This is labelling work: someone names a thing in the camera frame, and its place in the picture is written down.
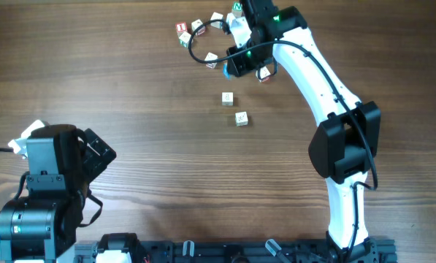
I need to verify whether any wooden block red Q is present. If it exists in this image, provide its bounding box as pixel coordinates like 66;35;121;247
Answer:
221;92;234;106

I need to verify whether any wooden block yellow side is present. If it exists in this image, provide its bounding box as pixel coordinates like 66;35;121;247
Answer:
235;112;248;126

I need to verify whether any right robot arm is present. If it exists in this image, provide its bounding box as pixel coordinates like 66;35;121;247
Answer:
226;1;381;254

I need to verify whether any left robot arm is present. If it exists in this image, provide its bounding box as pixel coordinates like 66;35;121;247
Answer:
0;124;116;262

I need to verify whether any wooden block green N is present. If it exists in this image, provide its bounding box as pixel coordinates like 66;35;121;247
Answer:
232;1;243;18

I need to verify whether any wooden block blue E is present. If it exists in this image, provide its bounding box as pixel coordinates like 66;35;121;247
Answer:
210;12;223;29

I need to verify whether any wooden block red M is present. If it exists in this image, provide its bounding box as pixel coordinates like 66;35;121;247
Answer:
256;66;272;83

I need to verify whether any wooden block red 6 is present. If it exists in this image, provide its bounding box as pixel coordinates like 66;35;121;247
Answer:
191;19;206;36

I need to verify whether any wooden block letter Z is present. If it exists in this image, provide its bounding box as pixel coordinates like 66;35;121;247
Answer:
204;53;218;69

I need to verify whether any wooden block blue side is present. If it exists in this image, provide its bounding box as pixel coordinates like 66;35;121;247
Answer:
223;62;231;80

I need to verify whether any wooden block teal butterfly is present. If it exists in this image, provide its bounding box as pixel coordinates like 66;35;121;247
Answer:
179;31;192;48

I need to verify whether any wooden block red I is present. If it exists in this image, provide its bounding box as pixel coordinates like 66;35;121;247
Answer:
175;22;188;37

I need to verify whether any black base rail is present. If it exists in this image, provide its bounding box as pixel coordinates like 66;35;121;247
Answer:
72;233;398;263

